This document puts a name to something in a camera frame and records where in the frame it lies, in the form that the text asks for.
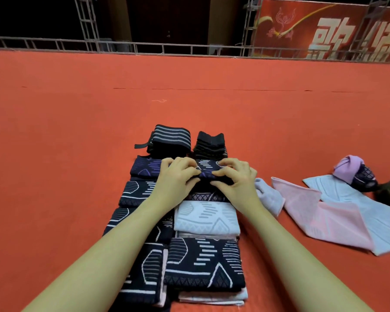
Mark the dark brown door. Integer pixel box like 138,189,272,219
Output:
127,0,212,49

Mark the single purple black sock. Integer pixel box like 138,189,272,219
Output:
332,154,379,192

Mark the person's right hand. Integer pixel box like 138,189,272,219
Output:
210,158,264,218

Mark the single navy blue-lined sock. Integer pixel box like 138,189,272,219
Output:
130,156,165,179

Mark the person's left forearm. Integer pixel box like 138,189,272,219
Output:
23,198,170,312

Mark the single navy striped sock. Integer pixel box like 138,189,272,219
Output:
194,159,235,186

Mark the single black white-patterned sock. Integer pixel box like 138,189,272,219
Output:
103,206,176,244
164,237,247,291
119,180,158,207

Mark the person's right forearm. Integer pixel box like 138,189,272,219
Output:
244,208,374,312

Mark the single black white-lined sock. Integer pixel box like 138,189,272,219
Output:
114,242,165,305

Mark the single black grey-striped sock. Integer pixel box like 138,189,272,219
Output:
190,177,230,194

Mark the grey metal truss tower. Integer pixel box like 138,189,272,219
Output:
351,0,390,61
75,0,101,52
240,0,261,57

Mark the red banner with white print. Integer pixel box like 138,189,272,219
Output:
252,0,390,62

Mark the single black purple-lined sock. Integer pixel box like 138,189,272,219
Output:
188,190,230,203

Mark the person's left hand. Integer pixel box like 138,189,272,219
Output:
148,156,202,212

